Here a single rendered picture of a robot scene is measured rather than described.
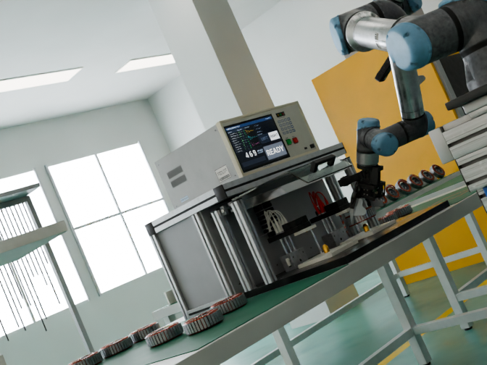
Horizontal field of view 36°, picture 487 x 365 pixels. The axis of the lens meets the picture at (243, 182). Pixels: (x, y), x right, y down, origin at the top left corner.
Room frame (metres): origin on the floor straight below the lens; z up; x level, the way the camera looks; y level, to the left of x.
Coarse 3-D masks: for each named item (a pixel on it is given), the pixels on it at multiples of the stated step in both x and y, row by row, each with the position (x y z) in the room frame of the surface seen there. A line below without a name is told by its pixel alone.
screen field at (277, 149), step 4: (272, 144) 2.63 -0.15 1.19; (276, 144) 2.65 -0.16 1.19; (280, 144) 2.66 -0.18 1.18; (264, 148) 2.60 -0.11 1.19; (268, 148) 2.61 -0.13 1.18; (272, 148) 2.63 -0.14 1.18; (276, 148) 2.64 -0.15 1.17; (280, 148) 2.65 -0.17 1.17; (284, 148) 2.67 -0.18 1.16; (268, 152) 2.61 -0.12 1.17; (272, 152) 2.62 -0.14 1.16; (276, 152) 2.63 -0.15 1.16; (280, 152) 2.65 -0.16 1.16; (284, 152) 2.66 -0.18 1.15; (268, 156) 2.60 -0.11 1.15; (272, 156) 2.61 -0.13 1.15; (276, 156) 2.63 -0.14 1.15
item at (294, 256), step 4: (300, 248) 2.56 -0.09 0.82; (292, 252) 2.53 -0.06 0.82; (296, 252) 2.54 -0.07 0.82; (300, 252) 2.55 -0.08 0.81; (304, 252) 2.56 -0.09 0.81; (284, 256) 2.53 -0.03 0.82; (288, 256) 2.52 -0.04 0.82; (292, 256) 2.52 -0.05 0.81; (296, 256) 2.53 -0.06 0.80; (300, 256) 2.54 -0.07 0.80; (304, 256) 2.56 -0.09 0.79; (280, 260) 2.55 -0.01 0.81; (284, 260) 2.54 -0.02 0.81; (292, 260) 2.51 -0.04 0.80; (296, 260) 2.53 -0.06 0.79; (300, 260) 2.54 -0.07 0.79; (304, 260) 2.55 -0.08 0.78; (284, 264) 2.54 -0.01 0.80; (292, 264) 2.52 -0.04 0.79; (296, 264) 2.52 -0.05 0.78; (284, 268) 2.55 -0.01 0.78; (288, 268) 2.53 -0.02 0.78; (292, 268) 2.52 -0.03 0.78; (296, 268) 2.52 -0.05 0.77
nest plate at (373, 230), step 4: (392, 220) 2.62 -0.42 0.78; (384, 224) 2.61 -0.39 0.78; (388, 224) 2.60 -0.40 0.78; (392, 224) 2.61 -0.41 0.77; (372, 228) 2.65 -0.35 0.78; (376, 228) 2.56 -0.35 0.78; (380, 228) 2.56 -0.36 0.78; (384, 228) 2.58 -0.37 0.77; (360, 232) 2.71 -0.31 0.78; (364, 232) 2.62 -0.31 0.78; (368, 232) 2.54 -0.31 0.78; (372, 232) 2.53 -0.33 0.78; (376, 232) 2.54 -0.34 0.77; (356, 236) 2.61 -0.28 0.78; (360, 236) 2.56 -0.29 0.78; (364, 236) 2.55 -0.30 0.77; (348, 240) 2.60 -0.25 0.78; (352, 240) 2.59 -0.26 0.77; (340, 244) 2.63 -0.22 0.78
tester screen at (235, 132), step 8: (256, 120) 2.61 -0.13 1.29; (264, 120) 2.64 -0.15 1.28; (272, 120) 2.67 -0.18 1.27; (232, 128) 2.52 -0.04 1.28; (240, 128) 2.55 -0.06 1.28; (248, 128) 2.57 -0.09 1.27; (256, 128) 2.60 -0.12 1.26; (264, 128) 2.63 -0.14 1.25; (272, 128) 2.66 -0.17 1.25; (232, 136) 2.51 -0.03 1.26; (240, 136) 2.53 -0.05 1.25; (248, 136) 2.56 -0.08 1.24; (256, 136) 2.59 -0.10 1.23; (232, 144) 2.50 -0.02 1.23; (240, 144) 2.52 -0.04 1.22; (248, 144) 2.55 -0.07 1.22; (256, 144) 2.58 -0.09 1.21; (264, 144) 2.60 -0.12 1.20; (240, 152) 2.51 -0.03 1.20; (264, 152) 2.59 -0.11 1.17; (240, 160) 2.50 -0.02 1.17; (248, 160) 2.53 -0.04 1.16; (272, 160) 2.61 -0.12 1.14; (248, 168) 2.51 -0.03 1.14
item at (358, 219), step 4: (368, 208) 2.59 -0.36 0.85; (372, 208) 2.60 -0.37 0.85; (368, 212) 2.58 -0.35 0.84; (372, 212) 2.59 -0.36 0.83; (376, 212) 2.61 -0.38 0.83; (348, 216) 2.65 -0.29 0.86; (356, 216) 2.58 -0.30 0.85; (360, 216) 2.57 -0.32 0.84; (364, 216) 2.57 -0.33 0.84; (368, 216) 2.58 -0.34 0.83; (372, 216) 2.59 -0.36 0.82; (344, 220) 2.63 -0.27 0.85; (348, 220) 2.60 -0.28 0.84; (356, 220) 2.58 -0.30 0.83; (360, 220) 2.58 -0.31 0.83; (364, 220) 2.58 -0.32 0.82; (348, 224) 2.61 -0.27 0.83; (356, 224) 2.59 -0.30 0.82
